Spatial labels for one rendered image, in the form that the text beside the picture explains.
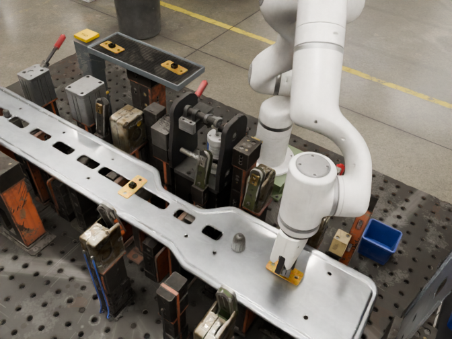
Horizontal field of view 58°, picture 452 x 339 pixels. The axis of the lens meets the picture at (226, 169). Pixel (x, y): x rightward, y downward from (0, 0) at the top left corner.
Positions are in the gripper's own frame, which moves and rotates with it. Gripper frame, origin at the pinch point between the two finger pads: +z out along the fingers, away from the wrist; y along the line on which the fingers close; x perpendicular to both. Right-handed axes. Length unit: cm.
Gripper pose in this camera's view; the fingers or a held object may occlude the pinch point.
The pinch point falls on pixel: (286, 265)
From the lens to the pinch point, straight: 96.9
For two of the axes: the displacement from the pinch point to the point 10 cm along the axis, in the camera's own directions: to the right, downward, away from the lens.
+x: 8.4, 4.1, -3.6
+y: -5.5, 5.7, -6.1
